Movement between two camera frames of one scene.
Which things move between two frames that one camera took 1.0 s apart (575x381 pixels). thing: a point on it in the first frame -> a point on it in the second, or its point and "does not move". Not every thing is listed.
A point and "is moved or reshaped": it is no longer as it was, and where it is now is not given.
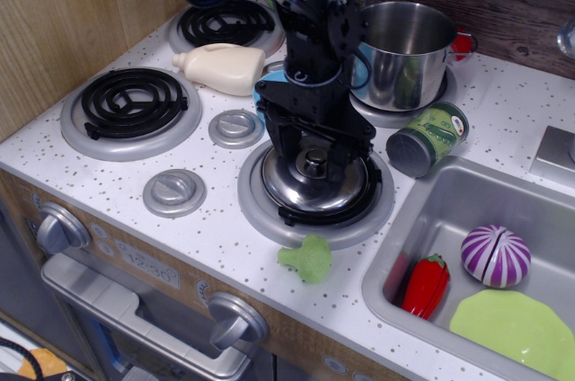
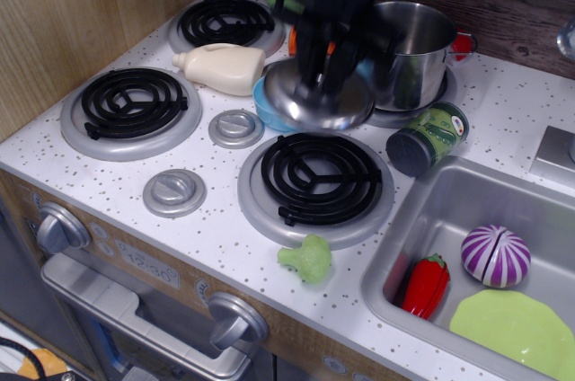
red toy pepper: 426,286 does not move
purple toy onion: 496,255 does not move
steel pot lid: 306,182 is moved or reshaped
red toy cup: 463,45 does not move
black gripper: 315,93 -> 344,0
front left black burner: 129,114 does not move
